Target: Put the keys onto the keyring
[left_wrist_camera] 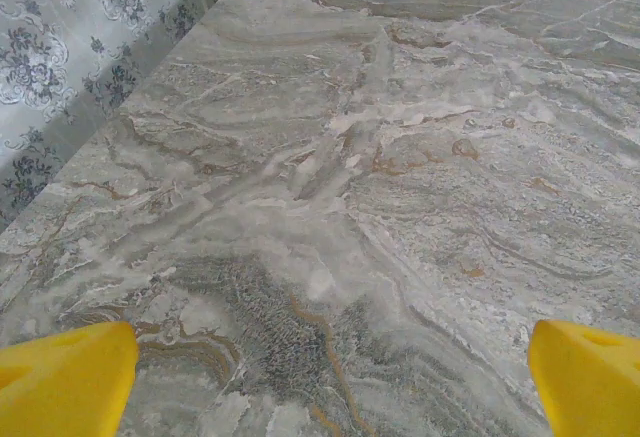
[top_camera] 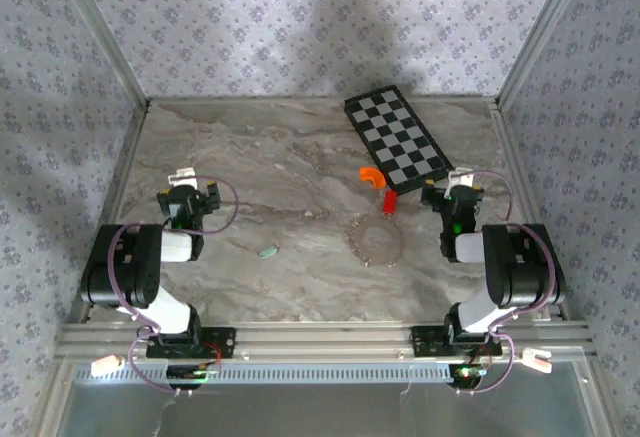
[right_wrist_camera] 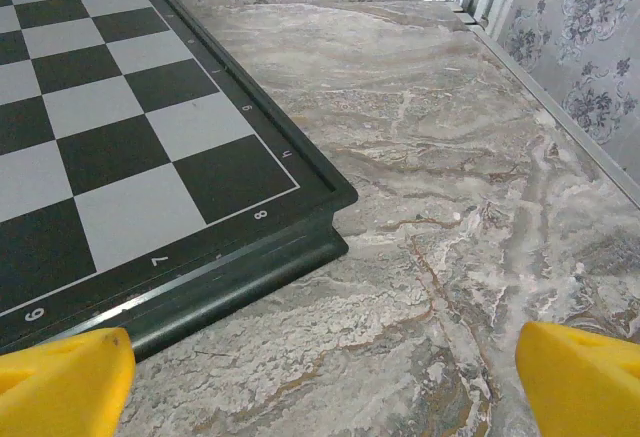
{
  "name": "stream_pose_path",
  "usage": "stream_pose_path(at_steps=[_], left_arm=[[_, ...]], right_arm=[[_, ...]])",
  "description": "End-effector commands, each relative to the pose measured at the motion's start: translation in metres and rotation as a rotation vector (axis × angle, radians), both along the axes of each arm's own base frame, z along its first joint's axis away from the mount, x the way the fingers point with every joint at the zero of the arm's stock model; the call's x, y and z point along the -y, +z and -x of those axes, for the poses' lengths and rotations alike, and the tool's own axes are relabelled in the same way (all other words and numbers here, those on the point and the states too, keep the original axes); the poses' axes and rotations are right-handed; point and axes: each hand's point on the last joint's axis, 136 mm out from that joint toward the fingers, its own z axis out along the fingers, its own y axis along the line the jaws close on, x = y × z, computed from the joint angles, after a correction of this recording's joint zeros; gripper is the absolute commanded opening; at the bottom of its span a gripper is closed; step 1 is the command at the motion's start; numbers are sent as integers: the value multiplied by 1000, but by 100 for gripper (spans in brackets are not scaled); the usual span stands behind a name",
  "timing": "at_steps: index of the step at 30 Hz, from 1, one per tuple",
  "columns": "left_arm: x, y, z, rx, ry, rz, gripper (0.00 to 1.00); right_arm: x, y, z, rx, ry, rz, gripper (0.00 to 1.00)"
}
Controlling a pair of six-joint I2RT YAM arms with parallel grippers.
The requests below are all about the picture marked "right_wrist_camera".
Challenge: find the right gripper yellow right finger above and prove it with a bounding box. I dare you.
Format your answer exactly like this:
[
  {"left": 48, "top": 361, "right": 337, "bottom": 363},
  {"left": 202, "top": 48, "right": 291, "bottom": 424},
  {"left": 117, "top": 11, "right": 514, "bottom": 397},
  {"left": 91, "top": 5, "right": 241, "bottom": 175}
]
[{"left": 515, "top": 320, "right": 640, "bottom": 437}]

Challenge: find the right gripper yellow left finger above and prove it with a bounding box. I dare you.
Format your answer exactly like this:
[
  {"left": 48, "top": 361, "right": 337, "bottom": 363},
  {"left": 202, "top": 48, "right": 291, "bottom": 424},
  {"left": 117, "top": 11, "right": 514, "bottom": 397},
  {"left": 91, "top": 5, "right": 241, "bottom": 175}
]
[{"left": 0, "top": 326, "right": 137, "bottom": 437}]

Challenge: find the black white chessboard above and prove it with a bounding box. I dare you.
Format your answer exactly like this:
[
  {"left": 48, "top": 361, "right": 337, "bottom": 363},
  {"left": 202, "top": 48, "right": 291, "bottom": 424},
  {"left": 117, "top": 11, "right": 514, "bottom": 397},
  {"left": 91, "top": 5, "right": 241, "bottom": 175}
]
[{"left": 0, "top": 0, "right": 360, "bottom": 364}]

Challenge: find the aluminium table edge rail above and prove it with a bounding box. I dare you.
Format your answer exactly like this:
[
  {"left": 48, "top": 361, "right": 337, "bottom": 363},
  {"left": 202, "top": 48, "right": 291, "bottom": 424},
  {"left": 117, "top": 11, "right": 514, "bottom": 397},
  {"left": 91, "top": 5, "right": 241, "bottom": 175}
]
[{"left": 452, "top": 1, "right": 640, "bottom": 199}]

